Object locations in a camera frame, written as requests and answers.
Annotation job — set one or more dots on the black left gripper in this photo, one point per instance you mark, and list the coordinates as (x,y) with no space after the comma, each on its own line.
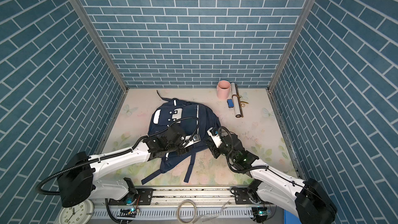
(184,151)

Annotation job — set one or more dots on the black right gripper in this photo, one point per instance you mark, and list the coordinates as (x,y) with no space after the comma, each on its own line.
(213,147)

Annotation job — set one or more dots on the navy blue student backpack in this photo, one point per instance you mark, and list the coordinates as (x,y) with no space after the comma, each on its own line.
(194,118)

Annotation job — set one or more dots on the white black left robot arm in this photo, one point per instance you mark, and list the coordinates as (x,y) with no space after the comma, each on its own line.
(83,176)

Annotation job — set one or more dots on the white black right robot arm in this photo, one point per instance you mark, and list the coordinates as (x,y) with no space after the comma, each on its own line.
(306,199)

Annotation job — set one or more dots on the blue whiteboard eraser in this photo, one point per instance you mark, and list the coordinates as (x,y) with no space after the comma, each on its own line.
(230,103)

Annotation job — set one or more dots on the rolled white paper scroll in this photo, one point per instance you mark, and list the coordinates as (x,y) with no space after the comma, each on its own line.
(238,109)

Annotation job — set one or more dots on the pink metal bucket cup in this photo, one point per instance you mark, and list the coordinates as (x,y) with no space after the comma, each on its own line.
(223,89)

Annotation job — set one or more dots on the blue folder corner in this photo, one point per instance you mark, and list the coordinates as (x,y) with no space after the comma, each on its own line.
(289,218)

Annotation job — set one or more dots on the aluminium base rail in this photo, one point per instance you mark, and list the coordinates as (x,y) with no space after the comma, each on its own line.
(187,206)

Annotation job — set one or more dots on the white analog wall clock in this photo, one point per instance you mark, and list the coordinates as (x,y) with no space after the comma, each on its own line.
(78,214)

